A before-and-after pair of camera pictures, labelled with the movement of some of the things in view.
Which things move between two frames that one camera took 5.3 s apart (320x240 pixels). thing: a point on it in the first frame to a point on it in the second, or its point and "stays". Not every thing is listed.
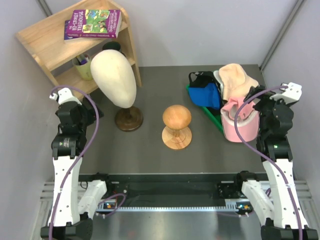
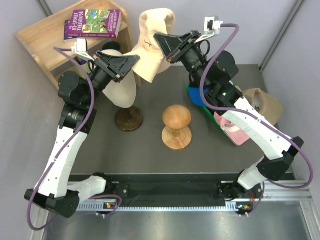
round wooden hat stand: [176, 135] stays
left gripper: [90, 112] to [116, 67]
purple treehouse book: [94, 23] stays
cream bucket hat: [234, 82] to [153, 61]
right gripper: [268, 99] to [175, 48]
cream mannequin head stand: [114, 71] stays
